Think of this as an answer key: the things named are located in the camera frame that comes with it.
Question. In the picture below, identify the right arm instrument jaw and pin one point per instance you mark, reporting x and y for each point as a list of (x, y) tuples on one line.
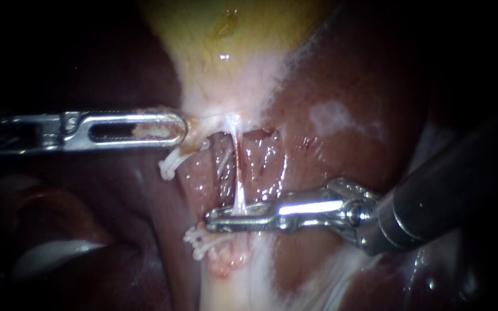
[(240, 211), (240, 225)]

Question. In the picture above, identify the dark red liver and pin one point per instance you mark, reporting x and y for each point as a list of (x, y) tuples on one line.
[(344, 164)]

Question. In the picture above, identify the right arm instrument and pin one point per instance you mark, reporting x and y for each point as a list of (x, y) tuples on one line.
[(340, 209)]

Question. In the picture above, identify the thin tube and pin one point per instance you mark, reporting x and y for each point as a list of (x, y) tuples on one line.
[(237, 173)]

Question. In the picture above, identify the left arm instrument jaw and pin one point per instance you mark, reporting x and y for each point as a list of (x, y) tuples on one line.
[(175, 129)]

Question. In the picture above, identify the white clip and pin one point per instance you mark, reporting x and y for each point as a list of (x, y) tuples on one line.
[(172, 170), (184, 157), (199, 238), (208, 250)]

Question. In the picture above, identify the dark right arm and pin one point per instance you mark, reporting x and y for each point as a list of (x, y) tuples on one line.
[(456, 185)]

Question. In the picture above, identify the left arm instrument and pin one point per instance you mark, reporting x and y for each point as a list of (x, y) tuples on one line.
[(28, 131)]

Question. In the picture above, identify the gallbladder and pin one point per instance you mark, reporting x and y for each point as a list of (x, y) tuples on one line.
[(231, 52)]

